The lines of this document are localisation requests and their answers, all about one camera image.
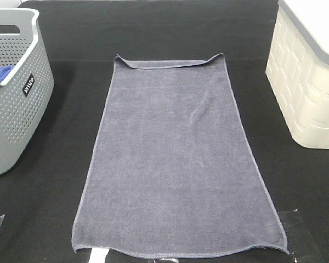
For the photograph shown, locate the clear tape strip centre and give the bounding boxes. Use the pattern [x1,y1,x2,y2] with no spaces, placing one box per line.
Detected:
[88,248,179,263]

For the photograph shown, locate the black table cloth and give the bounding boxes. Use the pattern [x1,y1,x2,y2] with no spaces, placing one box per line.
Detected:
[0,1,329,262]

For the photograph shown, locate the white plastic storage box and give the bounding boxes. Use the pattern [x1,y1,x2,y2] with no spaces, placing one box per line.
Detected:
[265,1,329,150]

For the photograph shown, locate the grey microfibre towel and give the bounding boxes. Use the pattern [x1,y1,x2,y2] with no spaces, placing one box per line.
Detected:
[71,54,288,259]

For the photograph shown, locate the clear tape strip right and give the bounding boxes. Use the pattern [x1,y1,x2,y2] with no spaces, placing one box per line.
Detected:
[278,208,325,263]

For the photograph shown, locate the grey perforated laundry basket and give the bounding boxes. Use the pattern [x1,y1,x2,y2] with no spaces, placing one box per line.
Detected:
[0,8,54,175]

